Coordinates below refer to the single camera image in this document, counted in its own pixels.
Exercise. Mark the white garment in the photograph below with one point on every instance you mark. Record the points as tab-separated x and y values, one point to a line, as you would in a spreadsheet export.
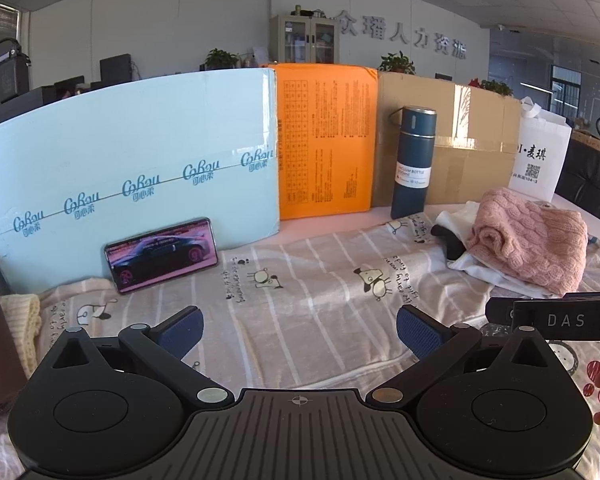
455	220

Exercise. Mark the pink knit sweater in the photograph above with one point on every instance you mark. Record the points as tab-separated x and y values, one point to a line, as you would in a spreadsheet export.
530	240

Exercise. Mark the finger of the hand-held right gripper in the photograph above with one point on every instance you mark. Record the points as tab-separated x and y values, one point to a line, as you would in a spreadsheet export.
500	309

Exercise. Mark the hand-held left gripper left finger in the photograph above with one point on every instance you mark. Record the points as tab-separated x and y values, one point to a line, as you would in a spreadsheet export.
182	332

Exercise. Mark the orange cardboard box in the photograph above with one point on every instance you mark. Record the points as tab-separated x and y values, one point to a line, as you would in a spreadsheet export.
325	140

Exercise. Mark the light blue cardboard box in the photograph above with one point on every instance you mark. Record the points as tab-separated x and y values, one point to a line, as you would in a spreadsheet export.
130	150

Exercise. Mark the black garment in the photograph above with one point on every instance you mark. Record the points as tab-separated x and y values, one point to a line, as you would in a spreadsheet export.
450	242

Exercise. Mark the red flowering potted plant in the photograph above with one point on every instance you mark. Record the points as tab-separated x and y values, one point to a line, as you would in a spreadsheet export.
495	86

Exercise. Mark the cream knit sweater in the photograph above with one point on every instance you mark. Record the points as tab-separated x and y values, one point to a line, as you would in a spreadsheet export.
22	330

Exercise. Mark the green potted plant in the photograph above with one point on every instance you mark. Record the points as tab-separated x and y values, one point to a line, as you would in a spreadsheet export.
221	59
397	63

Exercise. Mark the black quilted chair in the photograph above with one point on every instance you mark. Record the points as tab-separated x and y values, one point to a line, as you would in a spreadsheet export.
587	180

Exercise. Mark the silver wall lettering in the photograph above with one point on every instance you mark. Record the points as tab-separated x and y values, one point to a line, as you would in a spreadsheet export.
405	35

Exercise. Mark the white paper bag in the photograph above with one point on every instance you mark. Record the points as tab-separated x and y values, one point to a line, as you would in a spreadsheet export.
537	160

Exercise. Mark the dark blue vacuum bottle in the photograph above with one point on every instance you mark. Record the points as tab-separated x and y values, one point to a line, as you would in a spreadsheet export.
412	160

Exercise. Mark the grey glass door cabinet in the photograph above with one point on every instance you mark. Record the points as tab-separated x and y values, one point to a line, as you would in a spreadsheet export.
305	37

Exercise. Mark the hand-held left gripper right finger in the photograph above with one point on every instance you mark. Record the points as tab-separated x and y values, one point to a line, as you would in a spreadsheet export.
417	332

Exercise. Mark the white red printed cloth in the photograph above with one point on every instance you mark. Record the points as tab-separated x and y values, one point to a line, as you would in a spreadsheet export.
585	370

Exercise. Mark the cartoon dog printed blanket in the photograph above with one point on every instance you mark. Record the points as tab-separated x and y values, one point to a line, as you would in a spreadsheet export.
305	285

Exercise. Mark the brown cardboard box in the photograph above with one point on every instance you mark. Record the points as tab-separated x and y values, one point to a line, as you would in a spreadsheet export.
475	150

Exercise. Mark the smartphone with lit screen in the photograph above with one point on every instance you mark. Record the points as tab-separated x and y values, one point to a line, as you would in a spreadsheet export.
162	252

